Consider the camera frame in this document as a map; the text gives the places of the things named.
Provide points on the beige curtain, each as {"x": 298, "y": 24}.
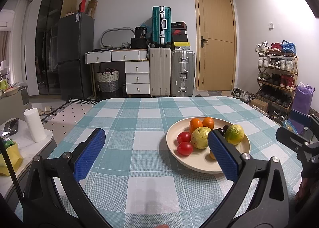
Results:
{"x": 3, "y": 48}

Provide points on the cream round plate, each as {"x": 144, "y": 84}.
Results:
{"x": 197, "y": 164}

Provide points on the tan wooden door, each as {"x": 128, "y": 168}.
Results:
{"x": 216, "y": 63}

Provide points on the beige bowl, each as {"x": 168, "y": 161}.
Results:
{"x": 11, "y": 91}

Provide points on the white paper towel roll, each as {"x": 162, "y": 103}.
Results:
{"x": 35, "y": 125}

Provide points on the teal checked tablecloth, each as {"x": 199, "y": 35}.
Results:
{"x": 139, "y": 143}

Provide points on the dark glass wardrobe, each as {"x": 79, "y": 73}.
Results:
{"x": 47, "y": 30}

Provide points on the blue snack bag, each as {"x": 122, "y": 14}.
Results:
{"x": 289, "y": 125}

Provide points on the yellow-green guava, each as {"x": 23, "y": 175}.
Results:
{"x": 199, "y": 138}

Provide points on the pile of loose sneakers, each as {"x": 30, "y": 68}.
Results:
{"x": 243, "y": 95}

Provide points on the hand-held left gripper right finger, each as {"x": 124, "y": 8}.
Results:
{"x": 223, "y": 155}

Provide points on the purple bag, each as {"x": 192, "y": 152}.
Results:
{"x": 302, "y": 100}

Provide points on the grey white woven basket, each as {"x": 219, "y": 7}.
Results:
{"x": 107, "y": 83}

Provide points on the black shoebox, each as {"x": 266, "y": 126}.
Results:
{"x": 179, "y": 25}
{"x": 179, "y": 38}

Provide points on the white chair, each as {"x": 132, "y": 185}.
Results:
{"x": 3, "y": 68}

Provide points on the small cardboard box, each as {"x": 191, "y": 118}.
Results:
{"x": 259, "y": 105}

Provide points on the white drawer desk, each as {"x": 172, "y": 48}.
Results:
{"x": 137, "y": 78}

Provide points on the yellow-green snack bag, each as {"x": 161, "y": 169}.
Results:
{"x": 12, "y": 158}

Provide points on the white dotted rug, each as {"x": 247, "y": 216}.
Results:
{"x": 67, "y": 115}

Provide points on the black glossy tray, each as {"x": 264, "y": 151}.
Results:
{"x": 11, "y": 126}

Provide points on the beige slipper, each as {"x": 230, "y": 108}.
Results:
{"x": 41, "y": 111}
{"x": 48, "y": 109}

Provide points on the yellow box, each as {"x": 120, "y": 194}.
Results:
{"x": 181, "y": 45}

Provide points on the grey low cabinet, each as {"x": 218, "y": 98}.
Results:
{"x": 15, "y": 105}

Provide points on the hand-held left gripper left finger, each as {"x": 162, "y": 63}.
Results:
{"x": 89, "y": 155}

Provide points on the teal suitcase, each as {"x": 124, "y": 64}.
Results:
{"x": 157, "y": 25}

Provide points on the small brown round fruit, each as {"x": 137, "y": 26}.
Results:
{"x": 212, "y": 154}

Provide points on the red tomato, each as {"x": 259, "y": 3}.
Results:
{"x": 185, "y": 148}
{"x": 184, "y": 137}

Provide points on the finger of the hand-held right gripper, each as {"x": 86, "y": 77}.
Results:
{"x": 289, "y": 136}
{"x": 299, "y": 117}

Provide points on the person's right hand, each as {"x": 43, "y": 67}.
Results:
{"x": 302, "y": 189}

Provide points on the white marble side table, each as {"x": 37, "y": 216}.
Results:
{"x": 32, "y": 150}

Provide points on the black bag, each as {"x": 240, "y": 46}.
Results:
{"x": 140, "y": 39}

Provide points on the oval white framed mirror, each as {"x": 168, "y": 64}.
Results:
{"x": 117, "y": 37}

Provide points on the grey doormat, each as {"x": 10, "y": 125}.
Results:
{"x": 214, "y": 92}

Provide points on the orange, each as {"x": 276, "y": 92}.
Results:
{"x": 208, "y": 122}
{"x": 195, "y": 125}

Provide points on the dark grey refrigerator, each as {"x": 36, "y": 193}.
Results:
{"x": 74, "y": 55}

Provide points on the white air conditioner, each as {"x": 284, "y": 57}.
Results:
{"x": 6, "y": 19}

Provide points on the green citrus fruit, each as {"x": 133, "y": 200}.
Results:
{"x": 234, "y": 134}

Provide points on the red flat box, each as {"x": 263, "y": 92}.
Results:
{"x": 83, "y": 6}

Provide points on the silver suitcase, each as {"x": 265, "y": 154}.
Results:
{"x": 183, "y": 73}

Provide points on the brown cardboard sheet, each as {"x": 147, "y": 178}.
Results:
{"x": 92, "y": 8}

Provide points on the beige suitcase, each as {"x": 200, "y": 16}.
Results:
{"x": 159, "y": 73}

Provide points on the rows of racked shoes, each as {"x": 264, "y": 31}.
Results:
{"x": 286, "y": 82}

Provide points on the light blue plastic bag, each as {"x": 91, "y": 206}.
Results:
{"x": 147, "y": 24}

